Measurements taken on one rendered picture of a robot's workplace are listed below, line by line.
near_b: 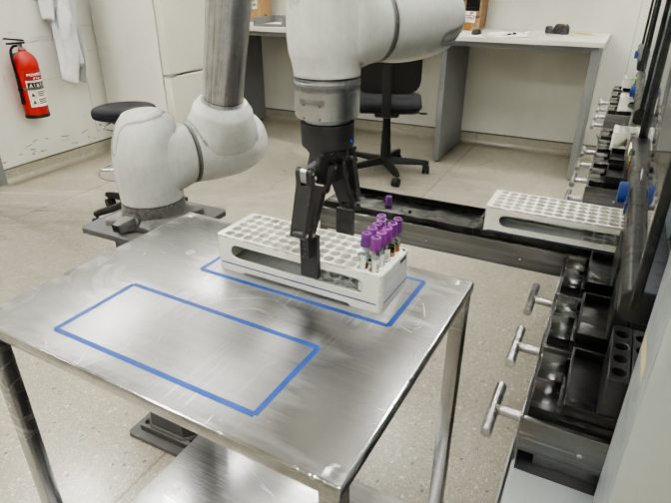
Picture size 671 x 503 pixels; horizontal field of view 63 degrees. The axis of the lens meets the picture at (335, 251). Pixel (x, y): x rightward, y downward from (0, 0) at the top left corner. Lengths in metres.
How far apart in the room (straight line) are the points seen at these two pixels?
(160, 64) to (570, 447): 3.90
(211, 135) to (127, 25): 3.08
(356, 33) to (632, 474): 0.55
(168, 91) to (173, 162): 2.92
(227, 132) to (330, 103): 0.68
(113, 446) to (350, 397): 1.28
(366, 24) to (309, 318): 0.40
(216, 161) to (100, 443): 0.94
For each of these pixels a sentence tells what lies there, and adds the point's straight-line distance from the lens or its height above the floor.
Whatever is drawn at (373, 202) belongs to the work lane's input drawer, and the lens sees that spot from 1.23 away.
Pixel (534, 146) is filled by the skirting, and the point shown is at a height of 0.04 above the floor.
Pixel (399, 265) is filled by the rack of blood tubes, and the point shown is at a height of 0.87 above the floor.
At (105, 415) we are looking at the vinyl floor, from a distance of 1.96.
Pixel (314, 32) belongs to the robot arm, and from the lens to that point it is 0.71.
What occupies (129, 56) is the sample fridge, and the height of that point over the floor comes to 0.74.
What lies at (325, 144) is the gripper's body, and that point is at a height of 1.05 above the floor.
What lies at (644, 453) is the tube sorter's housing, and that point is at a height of 0.92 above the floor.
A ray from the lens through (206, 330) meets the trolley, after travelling 0.77.
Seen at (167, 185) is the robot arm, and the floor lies 0.81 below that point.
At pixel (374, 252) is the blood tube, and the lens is 0.75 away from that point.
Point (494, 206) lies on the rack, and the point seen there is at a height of 0.86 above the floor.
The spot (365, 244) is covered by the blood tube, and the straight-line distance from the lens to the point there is 0.76.
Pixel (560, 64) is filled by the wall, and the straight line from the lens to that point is 4.59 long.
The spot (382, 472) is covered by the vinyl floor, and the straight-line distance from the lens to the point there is 1.67.
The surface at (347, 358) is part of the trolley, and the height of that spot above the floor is 0.82.
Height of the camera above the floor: 1.25
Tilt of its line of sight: 27 degrees down
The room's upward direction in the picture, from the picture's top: straight up
